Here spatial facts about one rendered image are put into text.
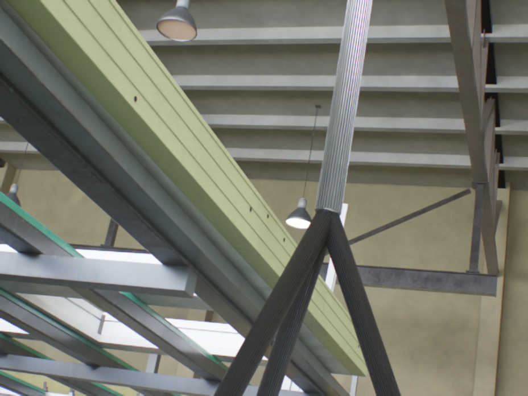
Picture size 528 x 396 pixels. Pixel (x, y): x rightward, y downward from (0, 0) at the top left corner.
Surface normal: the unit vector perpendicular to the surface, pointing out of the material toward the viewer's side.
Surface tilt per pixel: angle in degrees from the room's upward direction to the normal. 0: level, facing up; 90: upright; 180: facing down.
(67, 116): 180
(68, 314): 90
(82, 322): 90
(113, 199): 180
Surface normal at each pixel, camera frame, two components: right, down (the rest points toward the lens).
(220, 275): -0.18, 0.91
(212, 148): 0.93, 0.04
